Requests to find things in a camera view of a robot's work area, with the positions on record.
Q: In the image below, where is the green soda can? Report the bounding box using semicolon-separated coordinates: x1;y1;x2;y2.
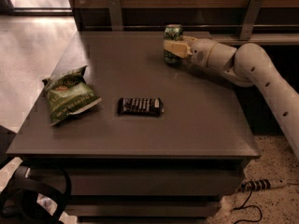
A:
164;24;183;65

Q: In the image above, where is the black power cable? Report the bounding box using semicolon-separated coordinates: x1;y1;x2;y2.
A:
232;189;263;224

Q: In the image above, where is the green chip bag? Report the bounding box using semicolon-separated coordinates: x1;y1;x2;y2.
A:
42;66;102;126

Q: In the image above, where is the black candy bar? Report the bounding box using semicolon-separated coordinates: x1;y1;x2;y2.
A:
117;98;164;117

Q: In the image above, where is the metal bracket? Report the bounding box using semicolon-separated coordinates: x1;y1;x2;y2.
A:
107;0;123;31
239;0;263;41

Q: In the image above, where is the left metal bracket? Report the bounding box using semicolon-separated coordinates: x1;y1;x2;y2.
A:
107;0;123;31

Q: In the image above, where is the grey drawer cabinet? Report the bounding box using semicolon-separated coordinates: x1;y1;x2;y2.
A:
8;32;261;223

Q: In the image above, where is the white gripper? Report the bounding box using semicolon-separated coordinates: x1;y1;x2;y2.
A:
164;35;217;67

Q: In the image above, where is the black chair base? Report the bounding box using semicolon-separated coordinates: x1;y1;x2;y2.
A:
0;161;72;224

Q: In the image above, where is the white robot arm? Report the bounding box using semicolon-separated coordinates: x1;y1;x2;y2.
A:
164;35;299;159

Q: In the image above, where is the right metal bracket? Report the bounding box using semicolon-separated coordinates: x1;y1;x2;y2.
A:
239;0;263;41

